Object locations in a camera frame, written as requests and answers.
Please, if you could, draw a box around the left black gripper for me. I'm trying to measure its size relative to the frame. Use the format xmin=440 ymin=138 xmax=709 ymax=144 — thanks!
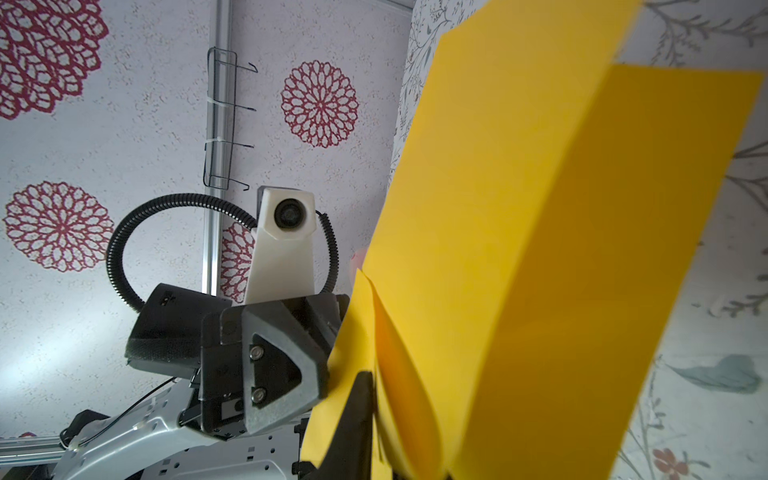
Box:
xmin=125 ymin=284 xmax=350 ymax=440

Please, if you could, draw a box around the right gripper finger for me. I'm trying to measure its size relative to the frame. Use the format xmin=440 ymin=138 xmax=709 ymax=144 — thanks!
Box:
xmin=292 ymin=371 xmax=393 ymax=480

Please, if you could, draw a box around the yellow square paper sheet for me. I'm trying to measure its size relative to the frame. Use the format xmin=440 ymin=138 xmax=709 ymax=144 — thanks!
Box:
xmin=300 ymin=1 xmax=767 ymax=479

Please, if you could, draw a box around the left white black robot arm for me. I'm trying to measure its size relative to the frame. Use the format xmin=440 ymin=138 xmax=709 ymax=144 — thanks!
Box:
xmin=53 ymin=284 xmax=349 ymax=479

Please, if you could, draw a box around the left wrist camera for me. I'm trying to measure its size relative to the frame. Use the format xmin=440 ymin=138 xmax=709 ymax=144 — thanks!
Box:
xmin=243 ymin=186 xmax=317 ymax=304

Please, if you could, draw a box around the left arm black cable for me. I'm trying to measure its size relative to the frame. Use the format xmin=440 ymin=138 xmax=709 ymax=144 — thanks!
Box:
xmin=59 ymin=193 xmax=341 ymax=448

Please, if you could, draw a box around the black wire wall rack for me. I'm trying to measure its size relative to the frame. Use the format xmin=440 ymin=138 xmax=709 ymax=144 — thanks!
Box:
xmin=202 ymin=46 xmax=259 ymax=191

